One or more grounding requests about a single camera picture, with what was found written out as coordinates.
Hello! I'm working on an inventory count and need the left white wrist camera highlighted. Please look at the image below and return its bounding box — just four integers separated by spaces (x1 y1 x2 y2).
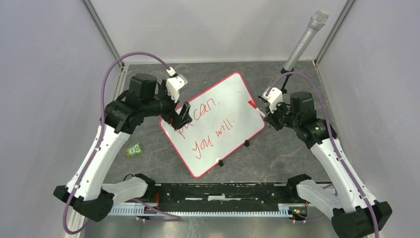
165 75 188 103

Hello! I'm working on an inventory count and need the purple cable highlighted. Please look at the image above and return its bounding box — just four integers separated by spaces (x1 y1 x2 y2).
62 51 182 235
265 71 380 238

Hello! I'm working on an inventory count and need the small green eraser toy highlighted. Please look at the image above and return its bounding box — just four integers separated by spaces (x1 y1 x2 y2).
126 143 143 158

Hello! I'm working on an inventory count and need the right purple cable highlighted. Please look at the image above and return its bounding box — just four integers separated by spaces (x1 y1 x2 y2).
265 71 380 238

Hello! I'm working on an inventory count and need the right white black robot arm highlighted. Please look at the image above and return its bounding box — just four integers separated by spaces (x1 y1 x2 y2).
261 88 392 238

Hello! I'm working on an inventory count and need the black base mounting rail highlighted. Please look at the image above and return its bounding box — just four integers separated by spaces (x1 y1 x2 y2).
141 182 305 212

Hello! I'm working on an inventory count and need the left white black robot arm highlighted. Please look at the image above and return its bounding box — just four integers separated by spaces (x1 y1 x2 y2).
53 73 192 222

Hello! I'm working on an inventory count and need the white slotted cable duct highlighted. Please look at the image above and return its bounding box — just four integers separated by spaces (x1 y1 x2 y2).
109 204 297 218

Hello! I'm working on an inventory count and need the white board with pink rim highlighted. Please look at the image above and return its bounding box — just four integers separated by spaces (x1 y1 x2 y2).
160 72 265 178

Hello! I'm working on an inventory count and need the silver microphone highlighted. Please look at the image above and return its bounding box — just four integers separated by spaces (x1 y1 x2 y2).
283 10 329 71

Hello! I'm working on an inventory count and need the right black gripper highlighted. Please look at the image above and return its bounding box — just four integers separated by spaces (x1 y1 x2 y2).
264 99 300 131

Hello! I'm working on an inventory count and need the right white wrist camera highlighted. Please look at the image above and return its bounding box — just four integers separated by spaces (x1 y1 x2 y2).
262 87 283 114

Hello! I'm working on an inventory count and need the black microphone tripod stand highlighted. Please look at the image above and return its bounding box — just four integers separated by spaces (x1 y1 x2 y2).
258 68 294 99

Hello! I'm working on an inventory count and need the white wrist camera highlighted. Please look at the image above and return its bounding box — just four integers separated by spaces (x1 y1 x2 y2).
165 75 188 103
262 87 283 114

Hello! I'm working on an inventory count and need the red capped whiteboard marker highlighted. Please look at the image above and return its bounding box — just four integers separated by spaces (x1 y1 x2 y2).
248 100 266 118

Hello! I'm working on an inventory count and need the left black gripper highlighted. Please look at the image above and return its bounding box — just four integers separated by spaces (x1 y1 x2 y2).
142 80 192 129

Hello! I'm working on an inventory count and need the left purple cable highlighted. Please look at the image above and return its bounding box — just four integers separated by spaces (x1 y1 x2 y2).
62 51 182 235

